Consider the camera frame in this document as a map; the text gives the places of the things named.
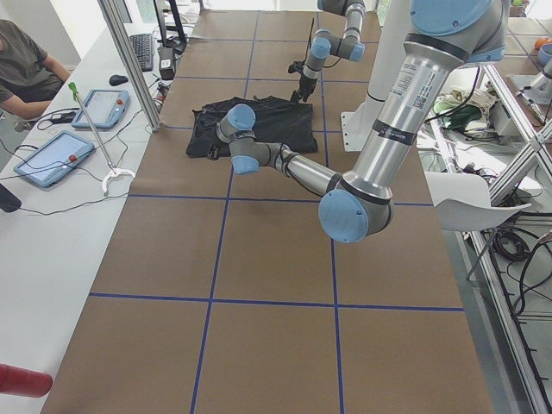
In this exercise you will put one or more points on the black keyboard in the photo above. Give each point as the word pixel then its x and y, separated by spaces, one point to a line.
pixel 142 45

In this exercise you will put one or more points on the black computer mouse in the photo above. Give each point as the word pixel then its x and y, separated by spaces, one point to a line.
pixel 117 79

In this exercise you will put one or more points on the aluminium frame shelf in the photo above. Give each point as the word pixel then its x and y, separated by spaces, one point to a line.
pixel 504 272

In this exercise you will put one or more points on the black power adapter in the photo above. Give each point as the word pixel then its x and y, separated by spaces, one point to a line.
pixel 167 65

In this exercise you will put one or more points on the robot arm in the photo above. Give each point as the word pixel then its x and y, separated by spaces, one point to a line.
pixel 325 44
pixel 431 38

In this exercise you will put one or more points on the red cylinder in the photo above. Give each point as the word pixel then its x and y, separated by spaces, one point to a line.
pixel 23 382

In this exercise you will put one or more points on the aluminium frame post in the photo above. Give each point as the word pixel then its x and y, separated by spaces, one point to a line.
pixel 114 22

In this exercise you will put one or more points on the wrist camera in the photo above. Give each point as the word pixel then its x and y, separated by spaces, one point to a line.
pixel 296 67

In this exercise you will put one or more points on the near blue teach pendant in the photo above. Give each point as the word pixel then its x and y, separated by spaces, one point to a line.
pixel 51 162

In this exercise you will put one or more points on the white chair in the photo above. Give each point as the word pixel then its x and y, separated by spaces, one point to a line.
pixel 463 203

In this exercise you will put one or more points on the seated person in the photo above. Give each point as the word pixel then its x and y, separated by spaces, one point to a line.
pixel 30 76

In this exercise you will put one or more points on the far blue teach pendant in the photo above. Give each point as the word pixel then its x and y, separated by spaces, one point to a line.
pixel 106 107

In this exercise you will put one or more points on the black printed t-shirt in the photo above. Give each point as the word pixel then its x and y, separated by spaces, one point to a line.
pixel 277 121

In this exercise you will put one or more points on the grabber stick green handle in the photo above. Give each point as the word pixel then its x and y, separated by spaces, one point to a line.
pixel 83 121

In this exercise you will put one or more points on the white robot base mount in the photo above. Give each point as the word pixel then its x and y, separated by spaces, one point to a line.
pixel 389 58

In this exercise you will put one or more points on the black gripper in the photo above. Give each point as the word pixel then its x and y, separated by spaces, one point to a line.
pixel 214 152
pixel 307 82

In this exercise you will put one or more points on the blue teach pendant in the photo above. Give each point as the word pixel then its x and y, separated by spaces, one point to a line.
pixel 106 107
pixel 51 162

